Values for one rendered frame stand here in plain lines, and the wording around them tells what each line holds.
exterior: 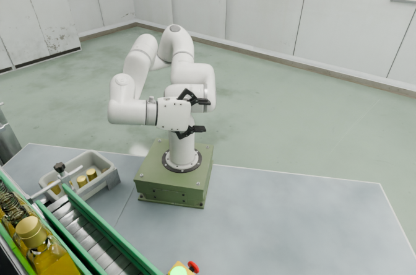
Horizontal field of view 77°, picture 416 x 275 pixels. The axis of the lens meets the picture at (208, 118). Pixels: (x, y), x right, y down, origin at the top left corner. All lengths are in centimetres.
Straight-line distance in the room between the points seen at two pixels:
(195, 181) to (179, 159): 10
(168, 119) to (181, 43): 35
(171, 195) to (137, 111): 36
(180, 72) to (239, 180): 49
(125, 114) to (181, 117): 16
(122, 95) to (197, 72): 28
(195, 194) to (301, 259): 38
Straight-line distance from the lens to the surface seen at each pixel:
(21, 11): 458
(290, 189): 111
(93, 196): 109
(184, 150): 94
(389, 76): 389
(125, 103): 77
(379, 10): 371
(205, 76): 90
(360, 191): 121
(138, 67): 92
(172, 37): 104
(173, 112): 77
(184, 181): 94
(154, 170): 100
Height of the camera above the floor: 156
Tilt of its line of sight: 35 degrees down
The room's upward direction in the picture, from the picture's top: straight up
